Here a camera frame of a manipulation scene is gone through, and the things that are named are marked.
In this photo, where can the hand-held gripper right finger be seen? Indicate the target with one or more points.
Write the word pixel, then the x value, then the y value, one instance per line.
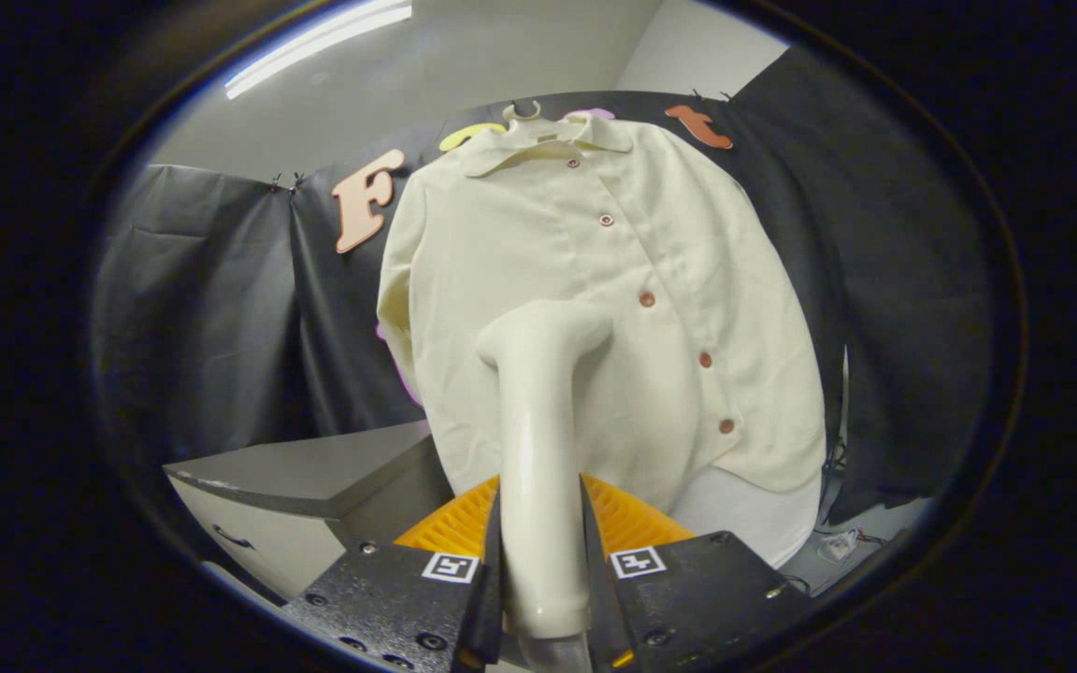
pixel 592 570

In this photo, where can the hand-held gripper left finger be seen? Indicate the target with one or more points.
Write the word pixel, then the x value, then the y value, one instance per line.
pixel 492 570

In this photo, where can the white garment steamer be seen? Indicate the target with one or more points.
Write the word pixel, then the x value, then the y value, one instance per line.
pixel 538 449

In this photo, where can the cream button shirt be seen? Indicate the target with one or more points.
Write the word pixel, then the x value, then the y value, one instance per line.
pixel 520 252

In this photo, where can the white ironing board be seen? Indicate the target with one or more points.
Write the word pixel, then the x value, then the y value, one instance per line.
pixel 753 514

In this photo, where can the grey cabinet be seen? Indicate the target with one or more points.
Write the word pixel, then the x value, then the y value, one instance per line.
pixel 314 467

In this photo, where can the white power adapter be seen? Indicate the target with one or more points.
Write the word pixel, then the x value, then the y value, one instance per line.
pixel 838 544

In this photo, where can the thin metal stand pole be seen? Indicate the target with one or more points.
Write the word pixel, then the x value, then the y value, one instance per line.
pixel 845 393

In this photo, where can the black backdrop cloth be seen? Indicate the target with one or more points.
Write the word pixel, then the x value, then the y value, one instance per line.
pixel 894 280

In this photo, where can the black binder clip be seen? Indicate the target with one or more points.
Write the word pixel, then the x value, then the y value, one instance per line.
pixel 287 180
pixel 711 94

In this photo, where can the ceiling light panel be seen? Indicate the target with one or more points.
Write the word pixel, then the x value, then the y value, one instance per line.
pixel 314 47

